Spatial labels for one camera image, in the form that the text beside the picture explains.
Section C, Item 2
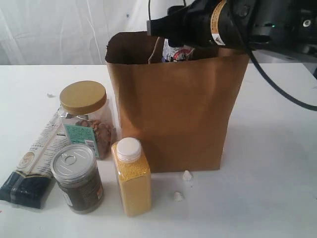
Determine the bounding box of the crumpled white paper ball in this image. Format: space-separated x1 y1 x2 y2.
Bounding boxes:
174 191 184 202
182 170 193 181

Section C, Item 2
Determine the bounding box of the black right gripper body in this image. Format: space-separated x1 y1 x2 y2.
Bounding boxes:
183 0 238 49

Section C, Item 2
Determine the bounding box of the yellow millet bottle white cap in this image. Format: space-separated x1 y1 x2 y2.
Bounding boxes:
111 137 152 217

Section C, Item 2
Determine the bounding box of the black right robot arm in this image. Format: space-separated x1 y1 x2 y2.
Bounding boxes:
147 0 317 63

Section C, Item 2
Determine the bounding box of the small white paper scrap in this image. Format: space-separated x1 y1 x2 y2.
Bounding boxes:
47 93 55 98

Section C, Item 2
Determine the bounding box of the nut jar with gold lid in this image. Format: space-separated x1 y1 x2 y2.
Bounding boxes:
58 80 116 160

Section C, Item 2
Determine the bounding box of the blue white spaghetti packet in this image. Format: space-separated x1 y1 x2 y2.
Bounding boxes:
0 113 68 209

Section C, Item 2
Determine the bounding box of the small white blue milk carton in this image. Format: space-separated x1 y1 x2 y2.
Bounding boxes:
161 39 195 62

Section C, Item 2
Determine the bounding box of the white backdrop curtain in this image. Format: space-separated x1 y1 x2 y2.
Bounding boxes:
0 0 169 66

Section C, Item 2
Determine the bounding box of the large brown paper shopping bag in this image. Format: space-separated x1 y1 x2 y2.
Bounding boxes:
105 32 249 173

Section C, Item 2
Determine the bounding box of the dark jar with metal lid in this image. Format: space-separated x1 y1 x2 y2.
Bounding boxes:
51 144 104 214

